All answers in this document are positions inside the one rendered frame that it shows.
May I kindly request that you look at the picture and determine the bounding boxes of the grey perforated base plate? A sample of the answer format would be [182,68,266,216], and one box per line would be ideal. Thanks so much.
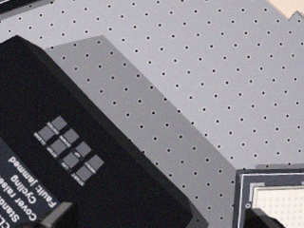
[0,0,304,228]

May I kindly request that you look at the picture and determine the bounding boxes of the light grey benchtop lab instrument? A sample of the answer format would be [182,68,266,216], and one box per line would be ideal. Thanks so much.
[0,35,193,228]

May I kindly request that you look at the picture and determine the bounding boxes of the white microplate with grey wells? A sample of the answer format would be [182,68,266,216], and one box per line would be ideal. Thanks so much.
[252,185,304,228]

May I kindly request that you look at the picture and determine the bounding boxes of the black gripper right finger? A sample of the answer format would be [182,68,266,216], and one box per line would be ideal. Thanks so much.
[243,208,286,228]

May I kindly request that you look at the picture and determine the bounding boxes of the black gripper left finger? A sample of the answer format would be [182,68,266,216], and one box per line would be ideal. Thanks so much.
[14,202,79,228]

